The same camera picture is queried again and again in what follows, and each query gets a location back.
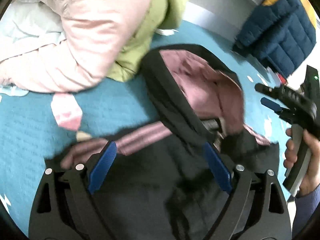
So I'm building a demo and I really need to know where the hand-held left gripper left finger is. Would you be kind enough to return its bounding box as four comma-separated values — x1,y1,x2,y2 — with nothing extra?
29,141,118,240

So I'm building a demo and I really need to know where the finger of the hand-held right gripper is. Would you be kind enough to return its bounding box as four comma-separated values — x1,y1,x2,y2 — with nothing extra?
254,83,304,103
260,97,293,124

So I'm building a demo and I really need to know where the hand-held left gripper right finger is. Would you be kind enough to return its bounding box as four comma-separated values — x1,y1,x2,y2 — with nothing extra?
204,142,293,240

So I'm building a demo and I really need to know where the black hoodie with pink stripes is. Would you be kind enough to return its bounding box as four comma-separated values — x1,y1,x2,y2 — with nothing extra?
44,44,280,240

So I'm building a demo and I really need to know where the person's right forearm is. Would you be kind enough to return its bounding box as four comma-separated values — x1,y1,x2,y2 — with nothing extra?
291,182,320,238

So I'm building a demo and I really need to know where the person's right hand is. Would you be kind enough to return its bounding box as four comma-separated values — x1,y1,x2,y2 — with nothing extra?
284,128,320,197

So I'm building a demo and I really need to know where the navy and yellow puffer jacket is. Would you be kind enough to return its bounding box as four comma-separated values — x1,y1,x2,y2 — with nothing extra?
232,0,318,80

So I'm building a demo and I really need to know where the teal printed blanket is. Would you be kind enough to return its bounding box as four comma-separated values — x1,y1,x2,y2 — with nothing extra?
0,19,300,233

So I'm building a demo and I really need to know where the pink padded jacket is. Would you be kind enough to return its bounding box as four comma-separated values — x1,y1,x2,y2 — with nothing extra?
0,0,160,93

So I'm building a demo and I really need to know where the light green garment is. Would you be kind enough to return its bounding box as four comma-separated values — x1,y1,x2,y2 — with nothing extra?
105,0,193,83

